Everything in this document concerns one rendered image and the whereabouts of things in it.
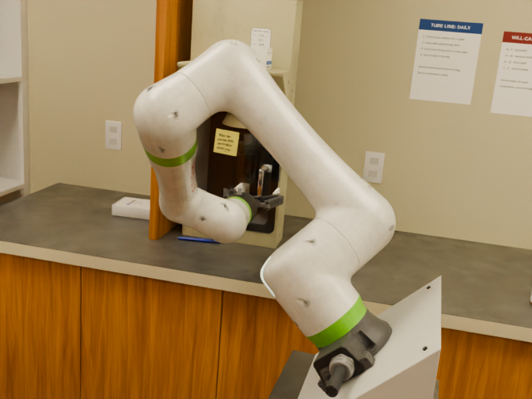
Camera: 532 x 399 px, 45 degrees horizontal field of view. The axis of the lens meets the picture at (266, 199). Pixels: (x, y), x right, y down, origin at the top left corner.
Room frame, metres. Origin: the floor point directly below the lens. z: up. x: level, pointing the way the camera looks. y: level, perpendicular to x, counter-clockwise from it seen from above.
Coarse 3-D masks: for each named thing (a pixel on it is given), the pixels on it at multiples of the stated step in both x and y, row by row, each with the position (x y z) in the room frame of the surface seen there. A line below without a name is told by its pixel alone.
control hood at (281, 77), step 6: (180, 66) 1.92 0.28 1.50; (270, 72) 1.86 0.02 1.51; (276, 72) 1.86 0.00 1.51; (282, 72) 1.86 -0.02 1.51; (288, 72) 1.93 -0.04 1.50; (276, 78) 1.87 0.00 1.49; (282, 78) 1.86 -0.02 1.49; (288, 78) 1.94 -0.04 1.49; (282, 84) 1.88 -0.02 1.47; (288, 84) 1.95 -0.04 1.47; (282, 90) 1.90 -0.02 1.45; (288, 90) 1.96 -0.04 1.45
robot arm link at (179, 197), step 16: (192, 160) 1.35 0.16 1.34; (160, 176) 1.38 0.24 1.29; (176, 176) 1.36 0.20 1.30; (192, 176) 1.43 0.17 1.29; (160, 192) 1.50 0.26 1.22; (176, 192) 1.44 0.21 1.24; (192, 192) 1.49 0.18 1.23; (160, 208) 1.57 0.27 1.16; (176, 208) 1.51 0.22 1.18; (192, 208) 1.53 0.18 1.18
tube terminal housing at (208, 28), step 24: (216, 0) 2.02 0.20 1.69; (240, 0) 2.00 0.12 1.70; (264, 0) 1.99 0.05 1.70; (288, 0) 1.97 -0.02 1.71; (192, 24) 2.03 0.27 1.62; (216, 24) 2.02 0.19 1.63; (240, 24) 2.00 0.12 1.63; (264, 24) 1.98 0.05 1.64; (288, 24) 1.97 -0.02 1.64; (192, 48) 2.03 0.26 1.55; (288, 48) 1.97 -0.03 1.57; (288, 96) 1.97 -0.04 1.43; (240, 240) 1.99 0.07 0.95; (264, 240) 1.97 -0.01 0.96
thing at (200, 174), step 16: (224, 112) 1.99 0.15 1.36; (208, 128) 2.01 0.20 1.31; (224, 128) 1.99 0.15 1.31; (240, 128) 1.98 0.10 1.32; (208, 144) 2.00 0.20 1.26; (240, 144) 1.98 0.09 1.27; (256, 144) 1.97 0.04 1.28; (208, 160) 2.00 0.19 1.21; (224, 160) 1.99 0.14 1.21; (240, 160) 1.98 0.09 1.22; (256, 160) 1.97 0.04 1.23; (272, 160) 1.96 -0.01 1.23; (208, 176) 2.00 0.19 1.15; (224, 176) 1.99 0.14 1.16; (240, 176) 1.98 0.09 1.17; (256, 176) 1.97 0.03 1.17; (272, 176) 1.96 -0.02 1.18; (208, 192) 2.00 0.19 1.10; (256, 192) 1.97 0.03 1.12; (272, 192) 1.96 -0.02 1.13; (272, 208) 1.96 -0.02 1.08; (256, 224) 1.97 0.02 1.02; (272, 224) 1.96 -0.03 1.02
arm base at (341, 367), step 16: (368, 320) 1.09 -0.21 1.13; (352, 336) 1.05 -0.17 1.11; (368, 336) 1.06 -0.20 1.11; (384, 336) 1.07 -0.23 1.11; (320, 352) 1.05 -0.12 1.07; (336, 352) 1.01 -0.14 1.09; (352, 352) 1.01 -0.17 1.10; (368, 352) 1.02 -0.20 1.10; (320, 368) 1.02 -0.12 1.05; (336, 368) 0.98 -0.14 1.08; (352, 368) 0.99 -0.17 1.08; (320, 384) 1.03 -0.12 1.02; (336, 384) 0.94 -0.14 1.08
